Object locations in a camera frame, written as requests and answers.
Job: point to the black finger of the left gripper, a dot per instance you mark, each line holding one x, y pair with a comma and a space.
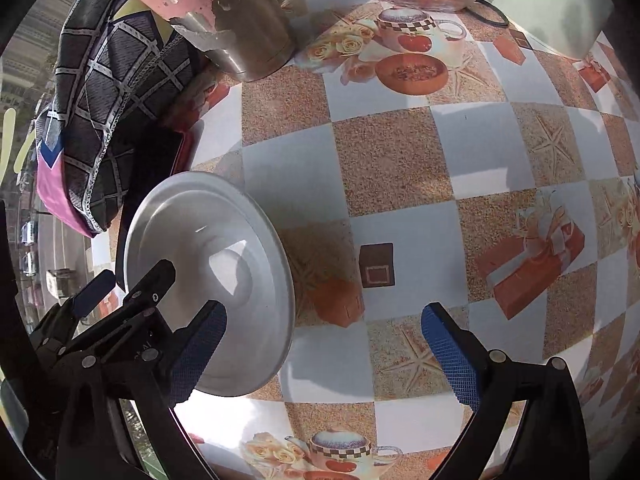
58, 326
140, 304

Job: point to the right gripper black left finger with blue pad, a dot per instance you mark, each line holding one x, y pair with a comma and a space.
94, 441

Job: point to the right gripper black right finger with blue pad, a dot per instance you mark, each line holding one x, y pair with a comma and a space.
551, 440

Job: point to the white paper bowl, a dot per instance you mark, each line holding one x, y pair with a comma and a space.
223, 247

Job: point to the black checkered cloth bag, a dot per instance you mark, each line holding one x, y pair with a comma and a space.
120, 67

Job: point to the metal cup peeling pink paint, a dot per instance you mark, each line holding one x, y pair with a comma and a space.
247, 39

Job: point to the checkered patterned tablecloth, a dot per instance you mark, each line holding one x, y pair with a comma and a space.
406, 157

